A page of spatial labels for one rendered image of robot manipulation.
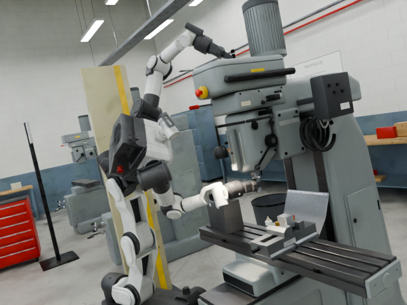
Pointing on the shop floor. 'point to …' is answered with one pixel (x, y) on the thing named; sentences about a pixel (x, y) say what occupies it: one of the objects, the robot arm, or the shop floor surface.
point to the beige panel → (125, 103)
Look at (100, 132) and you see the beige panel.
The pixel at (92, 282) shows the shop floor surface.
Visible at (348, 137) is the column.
